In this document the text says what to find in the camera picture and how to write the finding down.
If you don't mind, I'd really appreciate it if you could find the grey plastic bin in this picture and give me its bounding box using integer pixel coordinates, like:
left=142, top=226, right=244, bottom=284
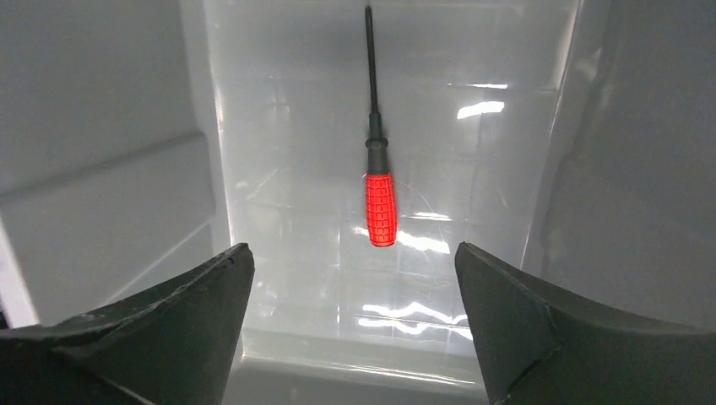
left=1, top=1, right=715, bottom=404

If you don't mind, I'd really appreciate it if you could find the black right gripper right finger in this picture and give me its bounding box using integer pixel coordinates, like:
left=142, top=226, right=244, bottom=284
left=454, top=242, right=715, bottom=404

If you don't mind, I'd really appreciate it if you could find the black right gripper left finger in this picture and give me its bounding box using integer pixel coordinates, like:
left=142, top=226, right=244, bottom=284
left=1, top=243, right=255, bottom=404

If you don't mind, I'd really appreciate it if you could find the red handled screwdriver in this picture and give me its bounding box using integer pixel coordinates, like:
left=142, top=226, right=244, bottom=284
left=364, top=5, right=398, bottom=247

